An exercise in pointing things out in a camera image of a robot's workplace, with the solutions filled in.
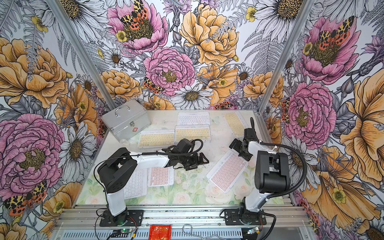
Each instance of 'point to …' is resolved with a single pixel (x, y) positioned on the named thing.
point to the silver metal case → (127, 120)
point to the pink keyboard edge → (227, 170)
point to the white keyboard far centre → (193, 118)
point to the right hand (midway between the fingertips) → (236, 152)
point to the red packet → (160, 232)
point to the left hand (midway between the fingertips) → (202, 167)
